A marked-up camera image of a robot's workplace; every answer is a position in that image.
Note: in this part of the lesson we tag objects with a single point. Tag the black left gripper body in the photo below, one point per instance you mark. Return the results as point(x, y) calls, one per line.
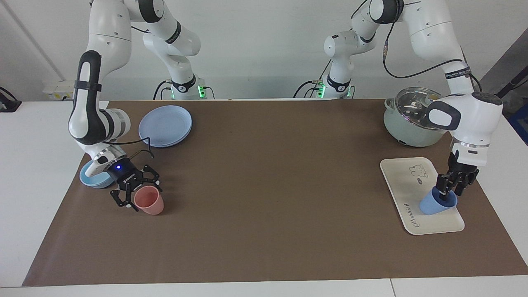
point(462, 169)

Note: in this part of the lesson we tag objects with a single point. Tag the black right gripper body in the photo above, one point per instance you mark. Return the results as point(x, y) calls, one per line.
point(123, 173)

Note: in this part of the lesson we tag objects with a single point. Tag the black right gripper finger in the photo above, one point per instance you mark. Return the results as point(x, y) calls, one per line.
point(123, 196)
point(152, 177)

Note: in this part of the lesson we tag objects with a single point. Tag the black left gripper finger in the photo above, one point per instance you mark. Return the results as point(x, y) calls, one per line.
point(462, 186)
point(443, 187)

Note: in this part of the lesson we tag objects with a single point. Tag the blue plastic cup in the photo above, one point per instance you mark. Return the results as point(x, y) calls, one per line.
point(433, 206)

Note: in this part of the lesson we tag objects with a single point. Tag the pink plastic cup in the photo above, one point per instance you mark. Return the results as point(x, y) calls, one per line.
point(149, 202)

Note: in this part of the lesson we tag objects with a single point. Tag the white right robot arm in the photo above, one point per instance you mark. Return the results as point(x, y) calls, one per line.
point(99, 119)

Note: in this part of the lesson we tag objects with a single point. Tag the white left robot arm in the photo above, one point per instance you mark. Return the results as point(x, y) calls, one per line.
point(433, 37)

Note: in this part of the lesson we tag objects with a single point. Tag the cream tray with rabbit print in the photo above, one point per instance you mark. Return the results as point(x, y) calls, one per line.
point(408, 185)

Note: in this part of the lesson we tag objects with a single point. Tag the light blue bowl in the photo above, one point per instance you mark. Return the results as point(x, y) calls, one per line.
point(88, 177)

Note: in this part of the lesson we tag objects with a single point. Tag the pale blue plate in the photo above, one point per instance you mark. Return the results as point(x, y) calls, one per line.
point(165, 126)

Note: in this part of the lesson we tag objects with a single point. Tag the pale green cooking pot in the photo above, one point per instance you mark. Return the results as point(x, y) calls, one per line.
point(406, 136)

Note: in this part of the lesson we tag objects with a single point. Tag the blue box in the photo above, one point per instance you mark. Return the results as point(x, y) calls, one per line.
point(520, 123)

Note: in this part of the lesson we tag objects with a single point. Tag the glass pot lid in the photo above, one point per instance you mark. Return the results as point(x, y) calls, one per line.
point(412, 109)

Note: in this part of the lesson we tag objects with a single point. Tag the black stand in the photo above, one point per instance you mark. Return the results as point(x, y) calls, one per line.
point(505, 90)

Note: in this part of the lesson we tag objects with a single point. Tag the brown table mat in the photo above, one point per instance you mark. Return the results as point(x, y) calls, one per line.
point(264, 206)

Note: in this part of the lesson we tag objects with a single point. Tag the black clamp object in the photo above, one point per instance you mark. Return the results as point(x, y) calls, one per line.
point(8, 103)

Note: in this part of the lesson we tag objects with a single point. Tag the white wall power strip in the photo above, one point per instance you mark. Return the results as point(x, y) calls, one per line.
point(57, 88)

